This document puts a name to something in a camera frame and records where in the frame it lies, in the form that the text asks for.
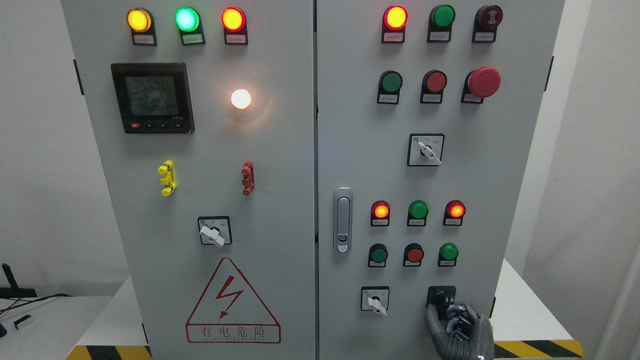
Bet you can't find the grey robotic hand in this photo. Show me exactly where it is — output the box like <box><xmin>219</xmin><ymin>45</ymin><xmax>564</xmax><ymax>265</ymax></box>
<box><xmin>424</xmin><ymin>303</ymin><xmax>495</xmax><ymax>360</ymax></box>

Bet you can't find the black rotary knob switch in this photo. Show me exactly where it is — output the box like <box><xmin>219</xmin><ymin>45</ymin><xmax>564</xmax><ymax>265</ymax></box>
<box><xmin>427</xmin><ymin>285</ymin><xmax>457</xmax><ymax>321</ymax></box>

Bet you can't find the green push button lower right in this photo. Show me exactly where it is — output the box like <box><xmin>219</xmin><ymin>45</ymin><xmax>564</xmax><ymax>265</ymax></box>
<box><xmin>438</xmin><ymin>243</ymin><xmax>459</xmax><ymax>268</ymax></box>

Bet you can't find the green push button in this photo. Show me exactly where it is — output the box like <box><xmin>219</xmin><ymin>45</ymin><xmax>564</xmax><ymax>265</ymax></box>
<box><xmin>376</xmin><ymin>70</ymin><xmax>403</xmax><ymax>105</ymax></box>
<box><xmin>438</xmin><ymin>243</ymin><xmax>459</xmax><ymax>268</ymax></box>
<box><xmin>367</xmin><ymin>243</ymin><xmax>389</xmax><ymax>268</ymax></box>

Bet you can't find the red push button lower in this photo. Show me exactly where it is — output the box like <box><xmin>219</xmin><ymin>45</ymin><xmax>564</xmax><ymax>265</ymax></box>
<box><xmin>402</xmin><ymin>243</ymin><xmax>425</xmax><ymax>267</ymax></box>

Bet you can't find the red push button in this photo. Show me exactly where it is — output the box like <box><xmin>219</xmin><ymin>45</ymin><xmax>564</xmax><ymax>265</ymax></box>
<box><xmin>419</xmin><ymin>69</ymin><xmax>448</xmax><ymax>104</ymax></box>
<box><xmin>402</xmin><ymin>243</ymin><xmax>425</xmax><ymax>267</ymax></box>

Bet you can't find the green push button lower left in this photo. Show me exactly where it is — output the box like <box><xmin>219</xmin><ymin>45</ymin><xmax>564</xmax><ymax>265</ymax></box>
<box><xmin>367</xmin><ymin>243</ymin><xmax>389</xmax><ymax>268</ymax></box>

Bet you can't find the red indicator middle right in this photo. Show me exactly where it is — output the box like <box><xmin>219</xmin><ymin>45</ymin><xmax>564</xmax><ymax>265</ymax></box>
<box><xmin>442</xmin><ymin>199</ymin><xmax>466</xmax><ymax>227</ymax></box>

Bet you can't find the green indicator middle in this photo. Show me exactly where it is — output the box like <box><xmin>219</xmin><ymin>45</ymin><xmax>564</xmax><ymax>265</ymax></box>
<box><xmin>406</xmin><ymin>200</ymin><xmax>429</xmax><ymax>227</ymax></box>

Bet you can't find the red lit indicator middle left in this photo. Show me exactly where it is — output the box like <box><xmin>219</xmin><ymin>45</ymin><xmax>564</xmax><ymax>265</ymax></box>
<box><xmin>370</xmin><ymin>200</ymin><xmax>391</xmax><ymax>227</ymax></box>

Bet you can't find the grey electrical control cabinet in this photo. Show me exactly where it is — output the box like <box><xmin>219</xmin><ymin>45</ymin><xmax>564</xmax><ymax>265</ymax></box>
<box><xmin>61</xmin><ymin>0</ymin><xmax>565</xmax><ymax>360</ymax></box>

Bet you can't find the red lightning warning sticker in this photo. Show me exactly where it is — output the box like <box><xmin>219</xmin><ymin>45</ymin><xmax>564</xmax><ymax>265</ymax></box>
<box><xmin>185</xmin><ymin>257</ymin><xmax>281</xmax><ymax>344</ymax></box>

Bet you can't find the red emergency stop mushroom button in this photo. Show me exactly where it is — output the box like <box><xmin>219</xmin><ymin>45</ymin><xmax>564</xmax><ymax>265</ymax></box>
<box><xmin>461</xmin><ymin>66</ymin><xmax>502</xmax><ymax>104</ymax></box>

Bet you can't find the red push button upper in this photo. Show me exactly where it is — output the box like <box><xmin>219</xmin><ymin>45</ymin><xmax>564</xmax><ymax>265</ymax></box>
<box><xmin>419</xmin><ymin>69</ymin><xmax>448</xmax><ymax>104</ymax></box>

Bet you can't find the green push button upper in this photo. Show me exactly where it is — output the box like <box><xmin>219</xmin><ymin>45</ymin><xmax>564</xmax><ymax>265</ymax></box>
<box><xmin>376</xmin><ymin>70</ymin><xmax>403</xmax><ymax>105</ymax></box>

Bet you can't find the red terminal connector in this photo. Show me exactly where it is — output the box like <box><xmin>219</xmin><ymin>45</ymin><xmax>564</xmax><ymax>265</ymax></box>
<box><xmin>241</xmin><ymin>160</ymin><xmax>256</xmax><ymax>196</ymax></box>

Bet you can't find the dark red buzzer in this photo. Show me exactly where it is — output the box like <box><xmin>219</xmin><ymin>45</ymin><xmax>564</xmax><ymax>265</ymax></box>
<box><xmin>471</xmin><ymin>4</ymin><xmax>504</xmax><ymax>43</ymax></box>

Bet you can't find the green indicator top right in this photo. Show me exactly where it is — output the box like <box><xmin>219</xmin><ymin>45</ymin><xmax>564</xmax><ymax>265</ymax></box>
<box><xmin>427</xmin><ymin>4</ymin><xmax>456</xmax><ymax>43</ymax></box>

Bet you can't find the red lit indicator right door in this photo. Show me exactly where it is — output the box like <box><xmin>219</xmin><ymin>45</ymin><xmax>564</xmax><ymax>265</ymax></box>
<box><xmin>381</xmin><ymin>4</ymin><xmax>409</xmax><ymax>44</ymax></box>

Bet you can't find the white glowing lamp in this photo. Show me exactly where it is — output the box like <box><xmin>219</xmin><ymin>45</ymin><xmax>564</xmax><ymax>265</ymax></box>
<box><xmin>230</xmin><ymin>88</ymin><xmax>253</xmax><ymax>110</ymax></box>

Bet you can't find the yellow terminal connector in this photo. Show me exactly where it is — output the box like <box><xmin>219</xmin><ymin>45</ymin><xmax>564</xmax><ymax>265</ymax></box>
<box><xmin>157</xmin><ymin>160</ymin><xmax>178</xmax><ymax>198</ymax></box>

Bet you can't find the red-orange indicator light left door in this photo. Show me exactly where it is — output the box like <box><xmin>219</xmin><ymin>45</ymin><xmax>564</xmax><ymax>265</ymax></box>
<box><xmin>221</xmin><ymin>6</ymin><xmax>249</xmax><ymax>45</ymax></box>

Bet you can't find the black digital power meter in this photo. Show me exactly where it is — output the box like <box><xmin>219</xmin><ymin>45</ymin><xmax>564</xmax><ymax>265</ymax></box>
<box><xmin>110</xmin><ymin>63</ymin><xmax>195</xmax><ymax>134</ymax></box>

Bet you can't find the green lit indicator light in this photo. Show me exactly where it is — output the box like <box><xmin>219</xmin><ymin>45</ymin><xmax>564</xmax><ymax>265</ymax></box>
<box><xmin>174</xmin><ymin>6</ymin><xmax>206</xmax><ymax>46</ymax></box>

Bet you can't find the small black white adapter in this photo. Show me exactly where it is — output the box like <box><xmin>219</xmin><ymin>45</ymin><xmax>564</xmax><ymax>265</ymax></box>
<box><xmin>13</xmin><ymin>314</ymin><xmax>33</xmax><ymax>331</ymax></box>

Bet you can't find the yellow indicator light top left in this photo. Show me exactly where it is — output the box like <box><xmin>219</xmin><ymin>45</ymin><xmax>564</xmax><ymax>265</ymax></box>
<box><xmin>126</xmin><ymin>7</ymin><xmax>157</xmax><ymax>46</ymax></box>

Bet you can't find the black device with antenna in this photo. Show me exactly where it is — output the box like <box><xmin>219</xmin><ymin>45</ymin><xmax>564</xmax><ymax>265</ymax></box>
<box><xmin>0</xmin><ymin>263</ymin><xmax>38</xmax><ymax>299</ymax></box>

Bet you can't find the lower white selector switch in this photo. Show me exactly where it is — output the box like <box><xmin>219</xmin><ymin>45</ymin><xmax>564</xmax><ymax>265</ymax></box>
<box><xmin>360</xmin><ymin>285</ymin><xmax>390</xmax><ymax>317</ymax></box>

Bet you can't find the silver door latch handle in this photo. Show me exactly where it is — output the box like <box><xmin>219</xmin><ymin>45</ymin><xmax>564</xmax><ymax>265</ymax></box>
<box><xmin>333</xmin><ymin>187</ymin><xmax>354</xmax><ymax>253</ymax></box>

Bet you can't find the upper right white selector switch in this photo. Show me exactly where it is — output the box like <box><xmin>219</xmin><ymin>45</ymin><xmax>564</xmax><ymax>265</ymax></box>
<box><xmin>406</xmin><ymin>133</ymin><xmax>445</xmax><ymax>167</ymax></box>

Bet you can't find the left door white selector switch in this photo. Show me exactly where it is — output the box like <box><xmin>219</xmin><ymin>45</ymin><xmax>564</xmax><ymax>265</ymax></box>
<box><xmin>197</xmin><ymin>215</ymin><xmax>233</xmax><ymax>248</ymax></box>

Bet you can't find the black cable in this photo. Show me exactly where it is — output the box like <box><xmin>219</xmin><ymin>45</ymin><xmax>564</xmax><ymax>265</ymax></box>
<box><xmin>0</xmin><ymin>293</ymin><xmax>73</xmax><ymax>316</ymax></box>

